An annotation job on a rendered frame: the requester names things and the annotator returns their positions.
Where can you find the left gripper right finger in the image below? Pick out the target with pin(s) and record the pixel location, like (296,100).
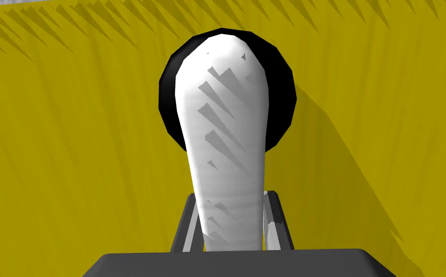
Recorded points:
(278,227)

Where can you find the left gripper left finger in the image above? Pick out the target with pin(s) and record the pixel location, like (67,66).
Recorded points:
(186,229)

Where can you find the yellow door leaf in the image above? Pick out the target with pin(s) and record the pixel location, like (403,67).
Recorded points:
(54,154)

